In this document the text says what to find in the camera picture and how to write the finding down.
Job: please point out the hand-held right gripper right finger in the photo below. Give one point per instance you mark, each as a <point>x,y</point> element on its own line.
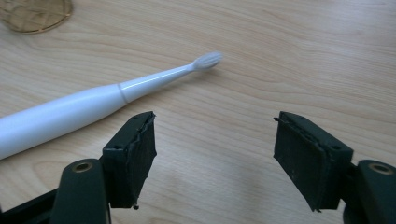
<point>308,161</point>

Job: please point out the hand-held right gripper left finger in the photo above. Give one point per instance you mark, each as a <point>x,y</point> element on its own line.
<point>130,161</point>

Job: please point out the white electric toothbrush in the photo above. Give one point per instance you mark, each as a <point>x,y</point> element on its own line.
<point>62,113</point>

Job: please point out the amber glass cup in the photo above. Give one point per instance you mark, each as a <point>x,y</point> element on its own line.
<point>34,14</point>

